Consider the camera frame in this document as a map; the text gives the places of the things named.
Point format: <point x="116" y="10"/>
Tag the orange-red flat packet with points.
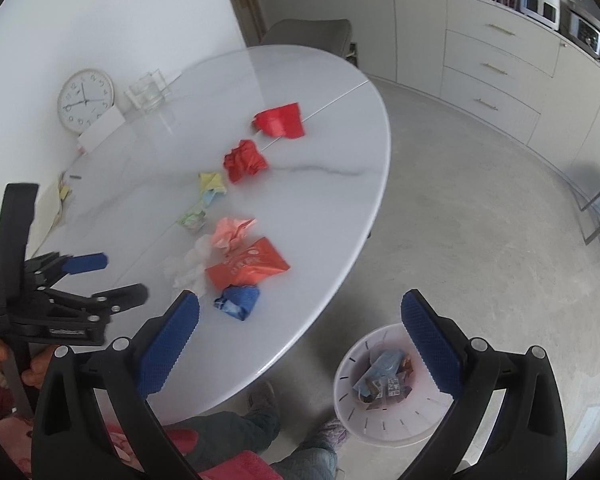
<point x="249" y="267"/>

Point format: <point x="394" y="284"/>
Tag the open notebook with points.
<point x="47" y="210"/>

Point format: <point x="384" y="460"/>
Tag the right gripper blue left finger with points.
<point x="70" y="438"/>

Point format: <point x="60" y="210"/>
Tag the red crumpled paper ball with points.
<point x="244" y="161"/>

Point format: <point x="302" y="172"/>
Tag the round white wall clock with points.
<point x="84" y="98"/>

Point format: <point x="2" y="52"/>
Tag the yellow sticky notes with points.
<point x="64" y="187"/>

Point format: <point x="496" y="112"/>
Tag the white drawer cabinet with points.
<point x="513" y="73"/>

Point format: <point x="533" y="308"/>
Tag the red torn cardboard wrapper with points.
<point x="280" y="122"/>

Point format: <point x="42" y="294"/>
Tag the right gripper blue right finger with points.
<point x="528" y="439"/>

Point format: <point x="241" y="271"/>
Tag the blue crumpled wrapper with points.
<point x="238" y="301"/>

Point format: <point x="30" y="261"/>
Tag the green paper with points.
<point x="193" y="220"/>

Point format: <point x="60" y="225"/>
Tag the yellow paper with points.
<point x="211" y="184"/>

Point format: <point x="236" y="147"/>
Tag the white crumpled tissue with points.
<point x="189" y="272"/>

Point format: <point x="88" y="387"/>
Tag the white trash bin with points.
<point x="384" y="394"/>

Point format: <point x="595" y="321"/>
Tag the person's leg in jeans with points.
<point x="227" y="445"/>

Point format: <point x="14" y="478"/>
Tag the grey chair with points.
<point x="332" y="36"/>

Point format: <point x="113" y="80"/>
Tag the pink crumpled paper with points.
<point x="230" y="232"/>

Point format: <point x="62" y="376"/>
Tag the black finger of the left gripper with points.
<point x="103" y="305"/>

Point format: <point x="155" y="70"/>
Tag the person's left hand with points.
<point x="35" y="374"/>

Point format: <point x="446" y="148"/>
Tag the clear glass container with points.
<point x="149" y="92"/>

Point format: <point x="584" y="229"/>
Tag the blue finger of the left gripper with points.
<point x="83" y="264"/>

